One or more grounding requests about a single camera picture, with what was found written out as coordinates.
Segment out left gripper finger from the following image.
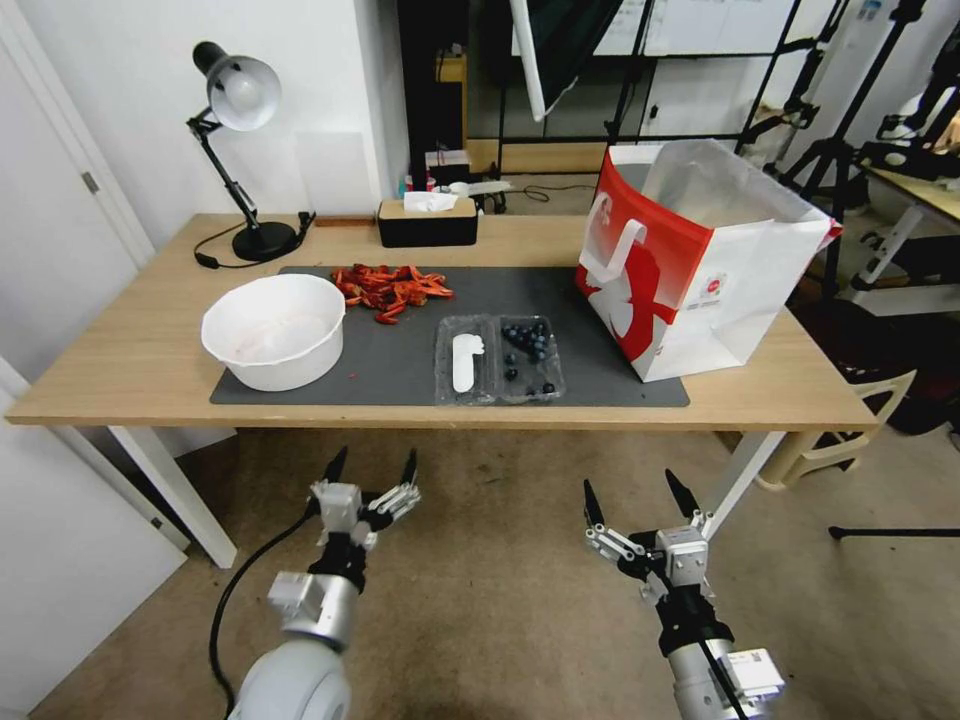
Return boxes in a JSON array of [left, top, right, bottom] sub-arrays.
[[364, 447, 423, 536], [308, 446, 350, 505]]

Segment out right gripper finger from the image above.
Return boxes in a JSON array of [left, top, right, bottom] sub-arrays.
[[665, 468, 715, 538], [582, 479, 652, 580]]

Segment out clear plastic takeout container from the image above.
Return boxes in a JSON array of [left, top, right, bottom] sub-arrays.
[[434, 313, 567, 407]]

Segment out red white takeout bag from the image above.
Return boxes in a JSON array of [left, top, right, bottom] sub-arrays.
[[575, 139, 844, 385]]

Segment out black tissue box wooden lid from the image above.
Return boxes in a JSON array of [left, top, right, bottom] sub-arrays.
[[377, 196, 480, 249]]

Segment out dark grey desk mat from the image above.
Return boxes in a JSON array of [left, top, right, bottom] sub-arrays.
[[209, 265, 691, 409]]

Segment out white round bowl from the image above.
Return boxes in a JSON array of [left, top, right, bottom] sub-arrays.
[[200, 273, 347, 393]]

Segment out red crayfish pile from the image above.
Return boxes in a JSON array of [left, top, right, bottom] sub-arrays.
[[332, 263, 457, 325]]

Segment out dark blueberries heap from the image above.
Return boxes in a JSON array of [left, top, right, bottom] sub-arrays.
[[500, 320, 553, 364]]

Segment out black stand leg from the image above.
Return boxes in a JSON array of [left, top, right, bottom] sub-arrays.
[[827, 526, 960, 543]]

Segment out beige plastic stool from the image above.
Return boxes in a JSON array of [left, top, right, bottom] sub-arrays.
[[716, 367, 918, 490]]

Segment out black desk lamp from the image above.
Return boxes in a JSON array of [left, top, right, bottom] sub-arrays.
[[185, 41, 301, 263]]

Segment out wooden table white legs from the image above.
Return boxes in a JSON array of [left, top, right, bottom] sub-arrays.
[[3, 212, 880, 571]]

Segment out white door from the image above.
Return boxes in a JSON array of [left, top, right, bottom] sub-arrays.
[[0, 356, 190, 718]]

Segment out white side desk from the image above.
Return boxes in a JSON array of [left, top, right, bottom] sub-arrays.
[[851, 161, 960, 294]]

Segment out black light stand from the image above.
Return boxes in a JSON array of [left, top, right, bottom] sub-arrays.
[[603, 0, 661, 148]]

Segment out photo softbox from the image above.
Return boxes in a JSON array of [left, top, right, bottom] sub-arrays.
[[509, 0, 628, 123]]

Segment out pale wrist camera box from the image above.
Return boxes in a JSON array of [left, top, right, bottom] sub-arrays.
[[320, 483, 367, 535], [656, 527, 711, 585]]

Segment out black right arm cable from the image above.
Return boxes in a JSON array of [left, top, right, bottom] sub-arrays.
[[643, 549, 753, 720]]

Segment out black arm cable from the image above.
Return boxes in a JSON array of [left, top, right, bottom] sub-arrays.
[[643, 549, 753, 720], [208, 498, 324, 720]]

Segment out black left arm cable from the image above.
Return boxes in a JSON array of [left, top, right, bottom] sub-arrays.
[[208, 498, 324, 720]]

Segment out black lamp cable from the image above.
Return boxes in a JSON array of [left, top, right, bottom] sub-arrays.
[[194, 212, 317, 271]]

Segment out black camera tripod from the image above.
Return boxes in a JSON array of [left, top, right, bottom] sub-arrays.
[[779, 0, 931, 226]]

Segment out white wall board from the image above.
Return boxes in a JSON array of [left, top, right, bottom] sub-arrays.
[[592, 0, 798, 58]]

